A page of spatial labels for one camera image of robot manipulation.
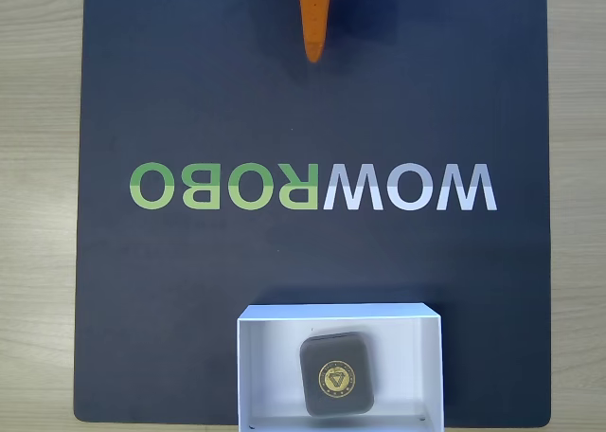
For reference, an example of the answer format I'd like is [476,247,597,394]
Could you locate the grey square case gold emblem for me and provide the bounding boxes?
[298,331,376,419]

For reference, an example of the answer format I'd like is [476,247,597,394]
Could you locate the dark blue WOWROBO mat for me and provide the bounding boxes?
[72,0,553,426]

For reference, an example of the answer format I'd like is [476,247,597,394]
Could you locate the white cardboard box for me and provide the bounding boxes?
[236,301,445,432]

